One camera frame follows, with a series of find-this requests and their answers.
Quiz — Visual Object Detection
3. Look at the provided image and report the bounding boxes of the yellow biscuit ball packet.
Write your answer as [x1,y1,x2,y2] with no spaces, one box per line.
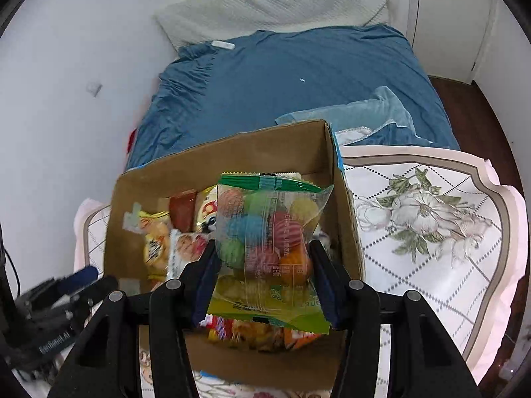
[138,210,173,281]

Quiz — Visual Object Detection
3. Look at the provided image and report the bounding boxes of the red brown snack packet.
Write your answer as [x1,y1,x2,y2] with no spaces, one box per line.
[168,190,197,233]

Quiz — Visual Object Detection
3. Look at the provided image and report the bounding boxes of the panda snack packet back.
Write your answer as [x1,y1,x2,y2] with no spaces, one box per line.
[194,185,218,233]

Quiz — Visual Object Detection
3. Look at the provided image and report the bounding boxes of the white pillow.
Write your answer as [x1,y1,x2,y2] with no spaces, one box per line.
[155,0,391,49]

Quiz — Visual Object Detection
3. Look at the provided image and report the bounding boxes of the colourful candy ball bag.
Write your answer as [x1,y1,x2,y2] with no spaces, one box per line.
[208,173,334,334]

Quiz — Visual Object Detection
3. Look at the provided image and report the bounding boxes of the blue bed sheet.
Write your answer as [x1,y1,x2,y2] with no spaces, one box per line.
[127,24,459,168]

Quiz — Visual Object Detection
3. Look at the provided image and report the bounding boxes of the white cookie snack packet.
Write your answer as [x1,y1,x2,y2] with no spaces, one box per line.
[167,229,209,280]

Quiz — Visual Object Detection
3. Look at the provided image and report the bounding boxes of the floral white quilt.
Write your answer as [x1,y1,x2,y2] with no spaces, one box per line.
[76,125,528,381]

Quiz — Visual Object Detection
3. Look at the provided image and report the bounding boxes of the cardboard snack box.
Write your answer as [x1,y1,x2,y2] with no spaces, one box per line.
[105,120,362,396]

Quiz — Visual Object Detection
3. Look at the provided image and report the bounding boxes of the white door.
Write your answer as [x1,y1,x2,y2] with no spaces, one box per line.
[408,0,492,84]

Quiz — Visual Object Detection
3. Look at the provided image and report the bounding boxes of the red yellow noodle packet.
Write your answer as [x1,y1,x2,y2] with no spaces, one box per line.
[200,314,321,353]

